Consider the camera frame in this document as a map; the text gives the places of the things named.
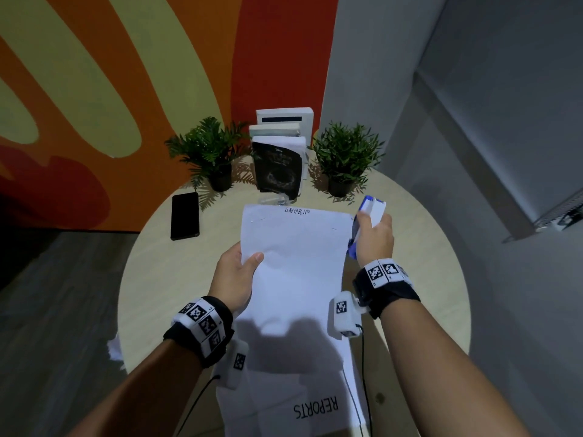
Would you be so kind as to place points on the person's left hand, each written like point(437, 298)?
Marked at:
point(230, 282)

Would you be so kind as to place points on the person's right hand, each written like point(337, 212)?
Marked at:
point(374, 245)

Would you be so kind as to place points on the person's right thumb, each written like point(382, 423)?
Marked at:
point(363, 219)

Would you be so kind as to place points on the person's left thumb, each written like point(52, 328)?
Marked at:
point(254, 261)

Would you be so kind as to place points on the blue and white stapler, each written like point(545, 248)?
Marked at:
point(374, 207)

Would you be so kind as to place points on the person's left forearm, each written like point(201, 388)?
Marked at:
point(150, 395)

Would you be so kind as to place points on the person's right forearm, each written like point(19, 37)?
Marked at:
point(437, 373)

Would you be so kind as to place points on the clear plastic book stand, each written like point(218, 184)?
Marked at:
point(272, 199)

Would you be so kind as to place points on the green potted plant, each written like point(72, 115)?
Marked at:
point(209, 147)
point(345, 152)

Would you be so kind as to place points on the black right wrist band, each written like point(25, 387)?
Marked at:
point(387, 286)

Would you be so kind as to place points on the black wrist band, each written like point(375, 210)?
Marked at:
point(200, 325)
point(387, 286)

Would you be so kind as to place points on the black smartphone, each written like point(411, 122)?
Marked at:
point(185, 216)

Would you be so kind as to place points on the black left wrist band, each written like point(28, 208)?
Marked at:
point(200, 325)

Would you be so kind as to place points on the cream cover book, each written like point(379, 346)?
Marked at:
point(275, 130)

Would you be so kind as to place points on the white cover book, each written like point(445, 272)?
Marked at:
point(284, 117)

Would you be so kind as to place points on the white printed paper sheet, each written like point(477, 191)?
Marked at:
point(291, 405)

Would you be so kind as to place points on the white paper scrap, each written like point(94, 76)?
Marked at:
point(116, 350)

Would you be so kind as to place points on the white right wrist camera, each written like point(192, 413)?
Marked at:
point(344, 314)

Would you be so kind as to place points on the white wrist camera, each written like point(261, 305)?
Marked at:
point(234, 364)
point(344, 314)

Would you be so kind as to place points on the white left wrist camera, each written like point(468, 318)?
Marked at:
point(234, 364)

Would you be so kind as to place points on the grey window blind rail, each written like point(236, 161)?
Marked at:
point(562, 213)

